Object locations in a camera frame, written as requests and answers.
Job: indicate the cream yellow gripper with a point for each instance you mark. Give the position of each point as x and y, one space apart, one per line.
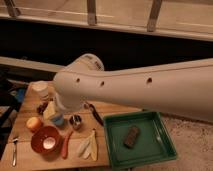
50 112

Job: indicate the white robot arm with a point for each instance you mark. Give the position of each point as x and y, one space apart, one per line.
184 89

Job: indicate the blue plastic cup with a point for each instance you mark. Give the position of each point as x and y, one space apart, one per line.
58 120

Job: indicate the white cup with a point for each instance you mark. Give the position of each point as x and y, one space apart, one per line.
41 88

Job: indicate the small metal cup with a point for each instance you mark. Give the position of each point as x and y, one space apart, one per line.
75 121

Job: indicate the silver metal fork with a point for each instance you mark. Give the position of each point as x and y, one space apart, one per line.
14 159

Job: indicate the bunch of dark grapes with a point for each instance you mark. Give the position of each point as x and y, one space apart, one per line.
41 108

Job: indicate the orange apple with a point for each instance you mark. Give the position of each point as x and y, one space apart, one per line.
34 123

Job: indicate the red bowl with egg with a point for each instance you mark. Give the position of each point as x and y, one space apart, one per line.
45 140

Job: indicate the wooden board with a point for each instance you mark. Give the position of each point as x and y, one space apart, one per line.
28 160

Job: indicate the peeled banana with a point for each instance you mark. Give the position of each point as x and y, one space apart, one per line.
88 147

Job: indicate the brown sponge block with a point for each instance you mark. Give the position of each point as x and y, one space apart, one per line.
131 137

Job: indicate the green plastic tray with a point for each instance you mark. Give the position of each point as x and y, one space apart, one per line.
153 144

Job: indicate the black handled tool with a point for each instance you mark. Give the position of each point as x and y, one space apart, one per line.
94 112

